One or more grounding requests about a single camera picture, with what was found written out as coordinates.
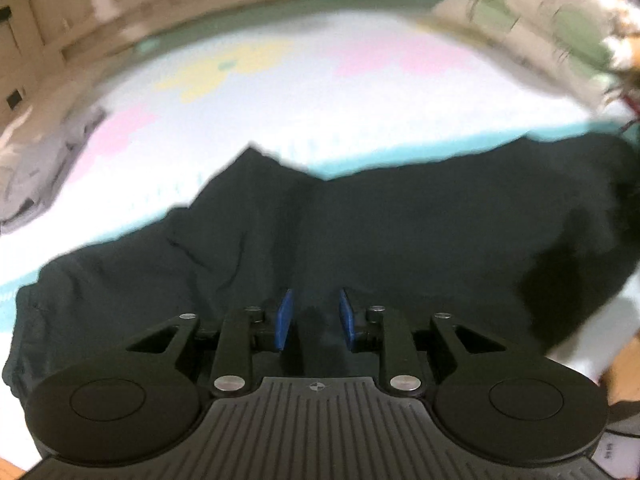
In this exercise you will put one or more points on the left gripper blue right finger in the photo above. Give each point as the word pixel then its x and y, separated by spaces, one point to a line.
pixel 382 331

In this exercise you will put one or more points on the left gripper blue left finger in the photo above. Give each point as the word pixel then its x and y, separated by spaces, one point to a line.
pixel 245 332

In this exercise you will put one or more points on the black pants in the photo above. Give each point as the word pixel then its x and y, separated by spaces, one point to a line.
pixel 526 241

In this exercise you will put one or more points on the floral white bed blanket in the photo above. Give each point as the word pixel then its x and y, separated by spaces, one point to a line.
pixel 326 86

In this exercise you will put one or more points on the folded grey garment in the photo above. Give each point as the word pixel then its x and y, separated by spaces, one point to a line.
pixel 33 174

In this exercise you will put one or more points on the white green patterned quilt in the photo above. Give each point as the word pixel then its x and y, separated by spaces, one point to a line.
pixel 591 47

